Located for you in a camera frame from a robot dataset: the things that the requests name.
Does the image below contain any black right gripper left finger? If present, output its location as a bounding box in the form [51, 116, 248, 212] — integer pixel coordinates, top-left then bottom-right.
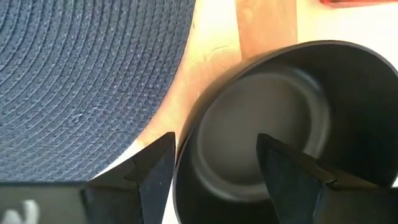
[81, 131, 177, 224]

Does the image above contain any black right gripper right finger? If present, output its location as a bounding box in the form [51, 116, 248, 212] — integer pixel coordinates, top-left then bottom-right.
[256, 133, 338, 224]

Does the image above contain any black round bowl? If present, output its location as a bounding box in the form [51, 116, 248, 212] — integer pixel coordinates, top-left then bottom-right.
[172, 39, 398, 224]

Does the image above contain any dark woven round placemat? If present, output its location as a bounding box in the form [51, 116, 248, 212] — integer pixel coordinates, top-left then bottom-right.
[0, 0, 197, 183]

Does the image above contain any red ribbed plastic cup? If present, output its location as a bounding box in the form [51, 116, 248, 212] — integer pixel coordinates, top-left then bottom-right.
[320, 0, 398, 9]

